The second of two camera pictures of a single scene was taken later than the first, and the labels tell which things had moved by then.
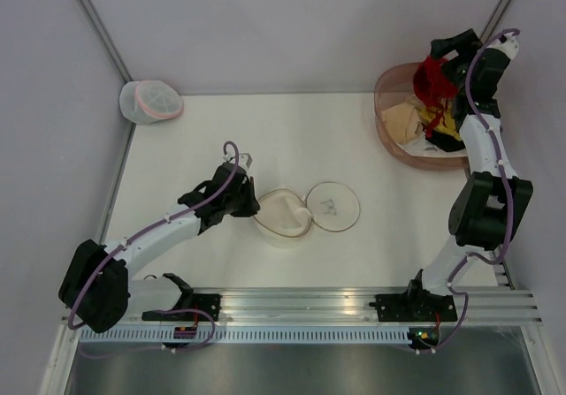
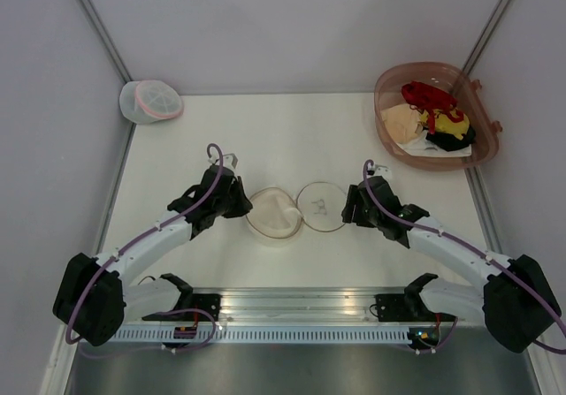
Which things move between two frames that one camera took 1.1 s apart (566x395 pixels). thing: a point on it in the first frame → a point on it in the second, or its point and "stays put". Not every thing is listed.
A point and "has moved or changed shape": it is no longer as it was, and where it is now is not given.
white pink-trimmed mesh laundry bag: x=147 y=101 stays put
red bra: x=435 y=85 has moved or changed shape
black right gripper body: x=456 y=69 → x=362 y=215
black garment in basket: x=445 y=141 stays put
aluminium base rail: x=489 y=306 stays put
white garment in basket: x=424 y=148 stays put
